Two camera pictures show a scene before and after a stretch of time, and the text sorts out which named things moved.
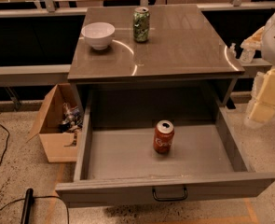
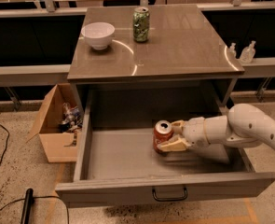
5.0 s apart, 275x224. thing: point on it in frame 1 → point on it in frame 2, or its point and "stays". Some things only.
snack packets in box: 73,121 stays
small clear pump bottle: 231,51 stays
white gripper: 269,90 → 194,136
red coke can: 163,136 stays
